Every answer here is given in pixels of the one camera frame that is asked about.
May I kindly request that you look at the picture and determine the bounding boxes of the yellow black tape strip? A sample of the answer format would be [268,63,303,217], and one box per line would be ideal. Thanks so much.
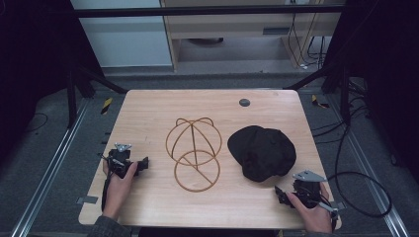
[100,96,114,116]
[310,94,330,110]

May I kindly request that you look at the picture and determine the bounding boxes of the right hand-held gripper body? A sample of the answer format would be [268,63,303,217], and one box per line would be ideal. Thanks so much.
[291,169,341,221]

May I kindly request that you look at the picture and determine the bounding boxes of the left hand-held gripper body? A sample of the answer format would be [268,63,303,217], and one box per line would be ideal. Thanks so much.
[106,142,142,180]

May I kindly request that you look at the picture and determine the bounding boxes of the black frame stand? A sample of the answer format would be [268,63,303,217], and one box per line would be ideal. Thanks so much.
[65,64,128,130]
[284,62,352,126]

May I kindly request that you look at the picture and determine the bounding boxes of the black cap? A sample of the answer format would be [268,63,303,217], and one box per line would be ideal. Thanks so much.
[226,124,297,184]

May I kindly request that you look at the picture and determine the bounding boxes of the light wooden desk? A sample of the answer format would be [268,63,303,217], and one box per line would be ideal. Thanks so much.
[159,0,346,72]

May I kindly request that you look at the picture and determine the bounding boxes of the person's left hand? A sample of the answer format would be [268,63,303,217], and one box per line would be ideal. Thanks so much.
[102,160,139,221]

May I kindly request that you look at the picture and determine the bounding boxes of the black curtain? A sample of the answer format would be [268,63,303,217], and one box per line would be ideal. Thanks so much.
[321,0,419,186]
[0,0,106,166]

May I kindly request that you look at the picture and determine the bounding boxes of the wire hat stand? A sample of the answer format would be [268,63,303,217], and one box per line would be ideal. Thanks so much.
[165,117,223,194]

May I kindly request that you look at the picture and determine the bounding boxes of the white cabinet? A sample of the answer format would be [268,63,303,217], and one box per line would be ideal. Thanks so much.
[69,0,174,69]

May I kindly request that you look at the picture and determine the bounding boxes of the person's right hand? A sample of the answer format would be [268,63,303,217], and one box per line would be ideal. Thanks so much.
[285,182,334,235]

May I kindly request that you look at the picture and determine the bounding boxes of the aluminium floor rail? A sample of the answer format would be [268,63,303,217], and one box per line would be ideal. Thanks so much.
[10,98,91,237]
[325,94,411,237]

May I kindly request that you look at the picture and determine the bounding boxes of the bundle of hanging cables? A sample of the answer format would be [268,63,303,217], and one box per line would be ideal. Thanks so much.
[287,13,329,71]

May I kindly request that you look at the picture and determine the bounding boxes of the black looped gripper cable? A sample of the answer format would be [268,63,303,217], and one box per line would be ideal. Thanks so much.
[318,124,393,219]

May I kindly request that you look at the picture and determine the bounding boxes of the black horizontal frame bar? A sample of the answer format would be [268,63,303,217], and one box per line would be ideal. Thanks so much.
[73,4,346,20]

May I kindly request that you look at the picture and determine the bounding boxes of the black floor cables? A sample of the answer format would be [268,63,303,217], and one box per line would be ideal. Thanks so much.
[311,77,374,145]

